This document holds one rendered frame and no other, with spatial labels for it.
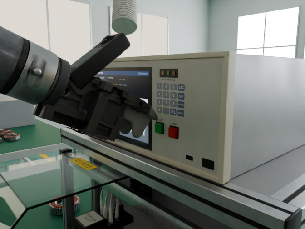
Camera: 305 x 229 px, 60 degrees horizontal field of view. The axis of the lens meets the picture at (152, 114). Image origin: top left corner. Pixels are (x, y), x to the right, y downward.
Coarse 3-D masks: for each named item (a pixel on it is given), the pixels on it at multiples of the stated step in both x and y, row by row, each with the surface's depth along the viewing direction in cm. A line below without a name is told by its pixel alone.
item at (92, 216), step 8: (80, 216) 68; (88, 216) 68; (96, 216) 68; (120, 216) 72; (128, 216) 72; (80, 224) 65; (88, 224) 64; (96, 224) 65; (104, 224) 67; (112, 224) 68; (120, 224) 70
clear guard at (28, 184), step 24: (0, 168) 62; (24, 168) 62; (48, 168) 62; (72, 168) 62; (96, 168) 62; (0, 192) 53; (24, 192) 50; (48, 192) 50; (72, 192) 50; (0, 216) 47
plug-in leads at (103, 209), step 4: (100, 196) 72; (112, 196) 69; (100, 200) 72; (112, 200) 73; (116, 200) 74; (120, 200) 74; (100, 204) 72; (104, 204) 70; (112, 204) 73; (116, 204) 71; (120, 204) 75; (100, 208) 72; (104, 208) 70; (112, 208) 69; (116, 208) 70; (120, 208) 74; (104, 212) 70; (112, 212) 69; (116, 212) 71; (104, 216) 70; (112, 216) 69; (116, 216) 71; (108, 220) 69; (112, 220) 69
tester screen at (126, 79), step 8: (104, 72) 64; (112, 72) 62; (120, 72) 59; (128, 72) 57; (136, 72) 55; (144, 72) 53; (104, 80) 65; (112, 80) 62; (120, 80) 59; (128, 80) 57; (136, 80) 55; (144, 80) 53; (128, 88) 57; (136, 88) 55; (144, 88) 53; (144, 96) 54; (120, 136) 62; (144, 144) 55
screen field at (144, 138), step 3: (147, 126) 54; (147, 129) 54; (120, 132) 62; (129, 132) 59; (144, 132) 55; (147, 132) 54; (123, 135) 61; (126, 135) 60; (129, 135) 59; (132, 135) 58; (144, 135) 55; (147, 135) 54; (132, 138) 58; (135, 138) 57; (138, 138) 57; (141, 138) 56; (144, 138) 55; (147, 138) 54; (141, 141) 56; (144, 141) 55; (147, 141) 54
